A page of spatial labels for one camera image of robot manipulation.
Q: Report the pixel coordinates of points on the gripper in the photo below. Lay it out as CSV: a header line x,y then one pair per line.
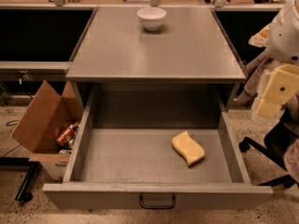
x,y
285,39

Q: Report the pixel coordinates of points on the yellow wavy sponge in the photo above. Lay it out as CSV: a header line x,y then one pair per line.
x,y
189,149

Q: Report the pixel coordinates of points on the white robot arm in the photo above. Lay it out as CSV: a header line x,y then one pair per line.
x,y
283,42

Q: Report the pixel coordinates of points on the grey cabinet counter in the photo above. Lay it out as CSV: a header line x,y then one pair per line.
x,y
190,47

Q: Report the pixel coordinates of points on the grey open top drawer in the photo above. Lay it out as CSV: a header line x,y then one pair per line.
x,y
124,150

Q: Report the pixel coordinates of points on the black office chair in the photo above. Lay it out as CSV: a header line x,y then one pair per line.
x,y
276,143

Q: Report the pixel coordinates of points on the beige cloth on chair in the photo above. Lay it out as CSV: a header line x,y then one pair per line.
x,y
255,70

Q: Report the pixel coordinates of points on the white ceramic bowl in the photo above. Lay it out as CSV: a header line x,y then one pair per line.
x,y
151,18

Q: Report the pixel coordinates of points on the red soda can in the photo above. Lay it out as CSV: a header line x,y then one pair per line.
x,y
66,135

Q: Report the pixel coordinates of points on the brown cardboard box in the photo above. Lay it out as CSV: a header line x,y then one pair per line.
x,y
48,114

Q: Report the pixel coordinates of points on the black table leg base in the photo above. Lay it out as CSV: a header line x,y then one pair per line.
x,y
24,193

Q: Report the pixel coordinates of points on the black drawer handle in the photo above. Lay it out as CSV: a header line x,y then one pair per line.
x,y
157,202

